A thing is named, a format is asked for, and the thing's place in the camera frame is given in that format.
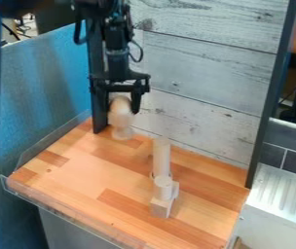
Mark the toy sink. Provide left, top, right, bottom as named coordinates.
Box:
left=231, top=162, right=296, bottom=249

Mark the wooden ball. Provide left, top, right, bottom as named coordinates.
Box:
left=107, top=94, right=135, bottom=116

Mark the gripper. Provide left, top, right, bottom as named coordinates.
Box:
left=88, top=71, right=153, bottom=115

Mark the short wooden cylinder block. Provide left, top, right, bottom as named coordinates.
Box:
left=152, top=176, right=176, bottom=201

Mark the tall wooden cylinder block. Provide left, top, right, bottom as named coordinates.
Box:
left=150, top=135, right=173, bottom=179

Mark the wooden cube block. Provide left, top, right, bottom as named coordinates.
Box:
left=148, top=180, right=182, bottom=219

